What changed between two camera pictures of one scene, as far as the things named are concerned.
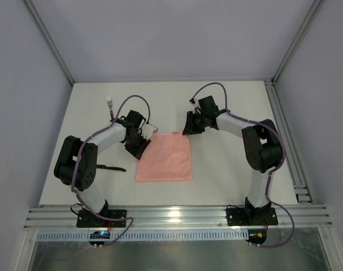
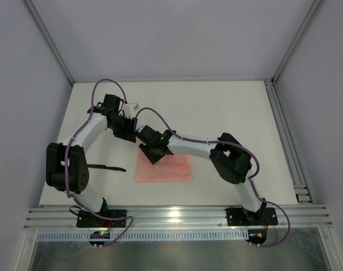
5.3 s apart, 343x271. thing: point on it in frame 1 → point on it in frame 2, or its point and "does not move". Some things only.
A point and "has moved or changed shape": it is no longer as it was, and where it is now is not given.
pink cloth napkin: x=167 y=158 has moved or changed shape
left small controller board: x=99 y=234 does not move
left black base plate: x=86 y=219 does not move
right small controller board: x=256 y=236 does not move
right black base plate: x=246 y=216 does not move
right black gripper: x=191 y=123 → x=150 y=152
